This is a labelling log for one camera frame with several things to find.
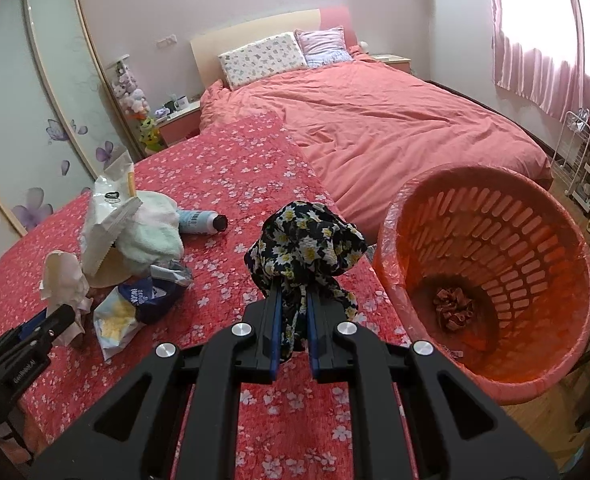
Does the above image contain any pink striped pillow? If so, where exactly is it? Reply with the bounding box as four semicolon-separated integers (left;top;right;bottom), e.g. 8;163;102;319
295;26;353;68

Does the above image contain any dark blue snack packet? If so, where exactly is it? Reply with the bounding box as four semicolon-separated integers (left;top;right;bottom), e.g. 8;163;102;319
117;260;195;325

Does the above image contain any pink curtain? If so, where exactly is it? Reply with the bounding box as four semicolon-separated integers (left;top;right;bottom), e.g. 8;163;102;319
485;0;590;123

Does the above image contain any pink duvet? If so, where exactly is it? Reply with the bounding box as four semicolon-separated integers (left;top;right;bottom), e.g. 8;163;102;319
198;45;553;246

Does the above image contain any white wire rack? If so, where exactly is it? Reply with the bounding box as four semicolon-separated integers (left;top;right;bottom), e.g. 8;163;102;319
550;107;590;211

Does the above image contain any red floral blanket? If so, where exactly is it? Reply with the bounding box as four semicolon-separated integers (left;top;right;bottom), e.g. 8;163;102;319
0;111;421;480

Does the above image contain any white tissue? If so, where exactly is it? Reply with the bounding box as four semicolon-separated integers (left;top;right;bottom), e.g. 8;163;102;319
40;251;94;348

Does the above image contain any white wet wipes pack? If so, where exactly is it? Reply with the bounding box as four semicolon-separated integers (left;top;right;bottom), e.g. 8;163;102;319
80;150;144;277

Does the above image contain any white yellow snack packet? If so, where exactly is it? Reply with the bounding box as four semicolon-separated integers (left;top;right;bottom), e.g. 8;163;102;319
93;287;146;361

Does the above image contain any light blue tube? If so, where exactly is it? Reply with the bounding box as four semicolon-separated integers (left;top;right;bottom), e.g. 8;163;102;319
177;208;229;236

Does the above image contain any flower print wardrobe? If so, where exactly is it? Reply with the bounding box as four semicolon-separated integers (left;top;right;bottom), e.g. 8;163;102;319
0;0;143;321

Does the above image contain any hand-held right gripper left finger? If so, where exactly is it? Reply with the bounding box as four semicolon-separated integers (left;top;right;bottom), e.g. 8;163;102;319
29;287;283;480

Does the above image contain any white floral pillow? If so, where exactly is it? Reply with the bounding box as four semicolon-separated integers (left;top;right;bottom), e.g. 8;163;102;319
218;32;308;91

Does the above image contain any cream pink headboard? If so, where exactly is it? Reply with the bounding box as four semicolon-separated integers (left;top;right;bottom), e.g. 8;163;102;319
190;7;358;88

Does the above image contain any dark floral cloth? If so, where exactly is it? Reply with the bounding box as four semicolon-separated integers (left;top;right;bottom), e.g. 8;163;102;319
244;201;370;363

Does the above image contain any dark wooden bed frame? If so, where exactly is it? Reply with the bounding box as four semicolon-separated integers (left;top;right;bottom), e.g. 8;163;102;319
425;79;556;161

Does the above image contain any yellow green plush toy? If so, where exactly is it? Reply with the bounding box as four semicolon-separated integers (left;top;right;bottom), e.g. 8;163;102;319
138;116;163;153

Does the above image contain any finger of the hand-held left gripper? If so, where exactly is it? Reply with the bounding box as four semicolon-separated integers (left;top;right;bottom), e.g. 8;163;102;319
0;304;78;372
15;310;50;339

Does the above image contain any pink white nightstand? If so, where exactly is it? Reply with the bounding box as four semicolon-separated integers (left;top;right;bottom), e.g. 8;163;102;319
157;100;202;148
372;53;412;75

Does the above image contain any white towel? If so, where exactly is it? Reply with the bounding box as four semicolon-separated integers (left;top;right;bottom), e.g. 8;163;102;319
115;191;185;266

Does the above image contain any orange plastic laundry basket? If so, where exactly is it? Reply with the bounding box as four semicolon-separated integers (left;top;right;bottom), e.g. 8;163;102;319
372;165;590;406

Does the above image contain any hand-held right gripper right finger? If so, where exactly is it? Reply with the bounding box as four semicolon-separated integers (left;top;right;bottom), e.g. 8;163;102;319
305;287;561;480

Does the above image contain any stuffed toy stack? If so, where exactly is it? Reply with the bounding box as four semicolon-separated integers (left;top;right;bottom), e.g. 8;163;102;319
107;55;163;156

